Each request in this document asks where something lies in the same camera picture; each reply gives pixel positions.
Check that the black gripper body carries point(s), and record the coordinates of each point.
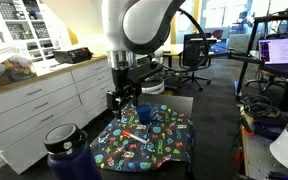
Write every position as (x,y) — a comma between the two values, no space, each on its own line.
(128,84)

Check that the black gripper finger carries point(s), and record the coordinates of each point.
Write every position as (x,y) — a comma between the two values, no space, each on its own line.
(117,109)

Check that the white red-capped marker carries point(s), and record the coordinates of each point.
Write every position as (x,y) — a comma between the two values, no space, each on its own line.
(130,135)

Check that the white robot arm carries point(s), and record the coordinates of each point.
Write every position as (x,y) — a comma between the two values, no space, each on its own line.
(132,28)

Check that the blue plastic cup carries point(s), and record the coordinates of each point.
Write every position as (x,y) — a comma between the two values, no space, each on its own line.
(144,113)

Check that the black tool chest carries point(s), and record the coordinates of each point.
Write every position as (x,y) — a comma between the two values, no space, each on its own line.
(72,56)

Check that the patterned space-print cloth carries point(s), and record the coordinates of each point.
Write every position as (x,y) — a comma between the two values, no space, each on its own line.
(170,137)

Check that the navy blue water bottle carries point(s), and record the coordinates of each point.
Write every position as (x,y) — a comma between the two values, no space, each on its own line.
(69,153)

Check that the black office chair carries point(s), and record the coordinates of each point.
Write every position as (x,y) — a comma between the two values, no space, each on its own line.
(194,55)

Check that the white drawer cabinet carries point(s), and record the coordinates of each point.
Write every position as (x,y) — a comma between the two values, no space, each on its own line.
(30,108)

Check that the open laptop screen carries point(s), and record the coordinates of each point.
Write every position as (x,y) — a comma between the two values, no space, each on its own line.
(273,51)

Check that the wall shelf with bins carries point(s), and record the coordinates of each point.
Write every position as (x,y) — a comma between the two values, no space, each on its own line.
(23,25)

